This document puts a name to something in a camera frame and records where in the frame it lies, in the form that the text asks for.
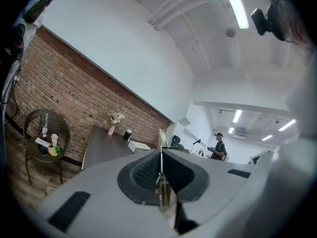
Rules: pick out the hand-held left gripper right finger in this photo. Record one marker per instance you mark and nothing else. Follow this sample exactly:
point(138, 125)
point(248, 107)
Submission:
point(218, 182)

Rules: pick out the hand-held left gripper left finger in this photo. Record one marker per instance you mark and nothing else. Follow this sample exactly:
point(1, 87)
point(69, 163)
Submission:
point(99, 182)

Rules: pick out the white box with grey drawer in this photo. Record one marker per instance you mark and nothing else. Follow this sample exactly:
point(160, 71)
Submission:
point(135, 145)

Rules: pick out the black desk lamp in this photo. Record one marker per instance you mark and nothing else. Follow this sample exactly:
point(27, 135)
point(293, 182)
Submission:
point(196, 142)

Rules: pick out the yellow green toy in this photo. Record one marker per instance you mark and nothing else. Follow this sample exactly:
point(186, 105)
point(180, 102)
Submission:
point(54, 150)

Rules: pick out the black bottle with white lid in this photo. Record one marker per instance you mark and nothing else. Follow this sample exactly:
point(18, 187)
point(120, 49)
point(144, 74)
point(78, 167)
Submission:
point(127, 135)

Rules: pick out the pink vase with flowers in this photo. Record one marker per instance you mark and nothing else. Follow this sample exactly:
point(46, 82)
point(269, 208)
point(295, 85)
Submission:
point(112, 129)

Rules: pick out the black office chair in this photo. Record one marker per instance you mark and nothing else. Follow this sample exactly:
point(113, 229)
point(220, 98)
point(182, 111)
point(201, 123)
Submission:
point(176, 140)

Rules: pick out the white lidded cup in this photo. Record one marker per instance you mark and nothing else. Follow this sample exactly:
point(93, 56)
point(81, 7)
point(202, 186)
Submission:
point(54, 140)

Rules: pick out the round black side table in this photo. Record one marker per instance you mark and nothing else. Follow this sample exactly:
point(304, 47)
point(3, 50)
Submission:
point(64, 130)

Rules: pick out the white phone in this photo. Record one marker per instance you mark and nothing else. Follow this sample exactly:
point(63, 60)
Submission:
point(40, 141)

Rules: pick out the clear drink bottle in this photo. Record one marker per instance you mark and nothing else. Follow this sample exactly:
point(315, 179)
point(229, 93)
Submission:
point(44, 131)

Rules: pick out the round ceiling detector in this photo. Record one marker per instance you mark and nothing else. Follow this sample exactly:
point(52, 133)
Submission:
point(230, 32)

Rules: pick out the long ceiling tube light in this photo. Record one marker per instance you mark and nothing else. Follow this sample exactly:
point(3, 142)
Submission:
point(237, 6)

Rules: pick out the black head-worn camera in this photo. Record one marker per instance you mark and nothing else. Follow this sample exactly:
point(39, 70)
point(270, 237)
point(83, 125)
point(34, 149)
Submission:
point(268, 16)

